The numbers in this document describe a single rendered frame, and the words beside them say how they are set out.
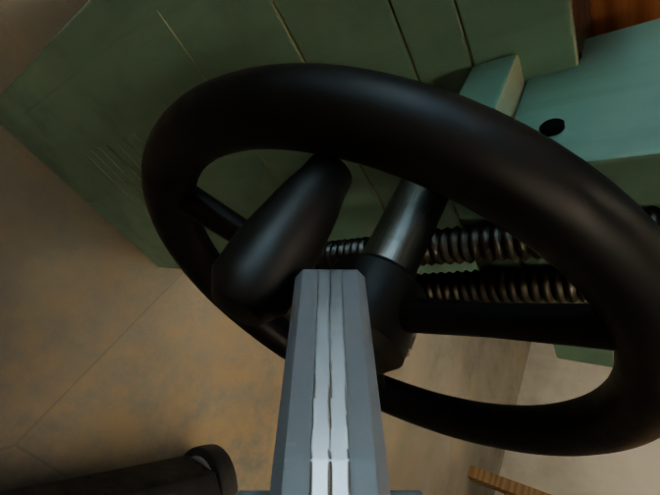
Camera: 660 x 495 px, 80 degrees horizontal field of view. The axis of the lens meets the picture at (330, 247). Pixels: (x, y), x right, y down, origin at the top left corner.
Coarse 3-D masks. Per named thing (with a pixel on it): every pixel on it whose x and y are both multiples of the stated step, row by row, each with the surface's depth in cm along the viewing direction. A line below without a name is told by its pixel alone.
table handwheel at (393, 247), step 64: (320, 64) 12; (192, 128) 15; (256, 128) 13; (320, 128) 12; (384, 128) 11; (448, 128) 10; (512, 128) 10; (192, 192) 21; (448, 192) 11; (512, 192) 10; (576, 192) 10; (192, 256) 26; (384, 256) 22; (576, 256) 11; (640, 256) 11; (384, 320) 20; (448, 320) 18; (512, 320) 16; (576, 320) 15; (640, 320) 12; (384, 384) 31; (640, 384) 14; (512, 448) 25; (576, 448) 21
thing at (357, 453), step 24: (336, 288) 10; (360, 288) 10; (336, 312) 9; (360, 312) 9; (336, 336) 8; (360, 336) 8; (336, 360) 8; (360, 360) 8; (336, 384) 7; (360, 384) 7; (336, 408) 7; (360, 408) 7; (336, 432) 6; (360, 432) 6; (336, 456) 6; (360, 456) 6; (384, 456) 6; (336, 480) 6; (360, 480) 6; (384, 480) 6
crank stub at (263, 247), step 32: (320, 160) 13; (288, 192) 11; (320, 192) 12; (256, 224) 11; (288, 224) 11; (320, 224) 11; (224, 256) 10; (256, 256) 10; (288, 256) 10; (224, 288) 10; (256, 288) 10; (288, 288) 10; (256, 320) 10
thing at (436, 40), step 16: (400, 0) 26; (416, 0) 26; (432, 0) 25; (448, 0) 25; (400, 16) 27; (416, 16) 26; (432, 16) 26; (448, 16) 25; (416, 32) 27; (432, 32) 27; (448, 32) 26; (464, 32) 26; (416, 48) 28; (432, 48) 27; (448, 48) 27; (464, 48) 27; (416, 64) 29; (432, 64) 28; (448, 64) 28; (464, 64) 27; (432, 80) 29; (448, 80) 29; (464, 80) 28
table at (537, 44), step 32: (480, 0) 24; (512, 0) 23; (544, 0) 23; (576, 0) 23; (480, 32) 25; (512, 32) 25; (544, 32) 24; (576, 32) 24; (480, 64) 26; (512, 64) 24; (544, 64) 25; (576, 64) 24; (480, 96) 23; (512, 96) 24; (480, 224) 25; (576, 352) 46; (608, 352) 44
